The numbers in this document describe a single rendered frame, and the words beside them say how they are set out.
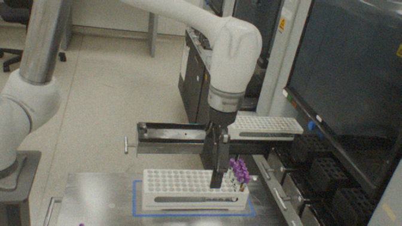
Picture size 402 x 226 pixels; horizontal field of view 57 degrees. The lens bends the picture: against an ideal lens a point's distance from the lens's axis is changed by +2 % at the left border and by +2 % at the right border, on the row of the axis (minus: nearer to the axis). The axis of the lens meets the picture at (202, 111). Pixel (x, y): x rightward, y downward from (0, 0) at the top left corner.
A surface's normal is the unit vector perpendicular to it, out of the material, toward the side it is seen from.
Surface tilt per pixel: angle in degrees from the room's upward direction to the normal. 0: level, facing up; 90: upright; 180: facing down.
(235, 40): 73
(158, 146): 90
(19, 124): 80
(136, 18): 90
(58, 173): 0
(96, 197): 0
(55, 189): 0
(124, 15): 90
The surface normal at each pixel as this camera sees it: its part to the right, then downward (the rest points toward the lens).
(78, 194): 0.15, -0.87
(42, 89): 0.71, -0.01
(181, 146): 0.20, 0.50
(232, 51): -0.23, 0.29
